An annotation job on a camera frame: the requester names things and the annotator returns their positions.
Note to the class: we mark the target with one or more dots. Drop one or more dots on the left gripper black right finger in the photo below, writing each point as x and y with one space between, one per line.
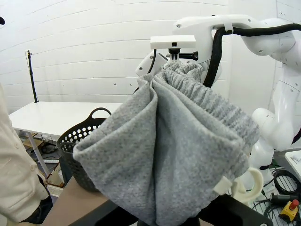
235 214

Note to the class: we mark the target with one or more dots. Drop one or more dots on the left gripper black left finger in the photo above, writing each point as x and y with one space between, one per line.
117 219

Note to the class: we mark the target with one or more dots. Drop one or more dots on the grey training pants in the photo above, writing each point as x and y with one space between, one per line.
176 141

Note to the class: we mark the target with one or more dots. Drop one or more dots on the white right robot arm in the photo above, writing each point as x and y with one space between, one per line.
282 106

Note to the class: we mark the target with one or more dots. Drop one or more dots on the yellow emergency stop box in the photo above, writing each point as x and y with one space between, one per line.
288 210

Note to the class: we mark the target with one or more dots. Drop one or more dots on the dark grey perforated basket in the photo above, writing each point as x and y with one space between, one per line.
75 169

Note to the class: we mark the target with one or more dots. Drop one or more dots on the person in cream jacket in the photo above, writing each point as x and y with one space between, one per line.
14 164

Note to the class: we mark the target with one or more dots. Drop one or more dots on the white side table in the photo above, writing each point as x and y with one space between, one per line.
58 115

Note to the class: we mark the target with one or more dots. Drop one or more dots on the black tripod pole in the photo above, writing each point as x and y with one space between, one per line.
31 75

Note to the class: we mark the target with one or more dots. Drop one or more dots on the black baseball cap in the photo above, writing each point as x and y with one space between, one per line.
1 20

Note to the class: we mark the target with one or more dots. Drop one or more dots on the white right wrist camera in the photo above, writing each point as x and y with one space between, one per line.
172 42

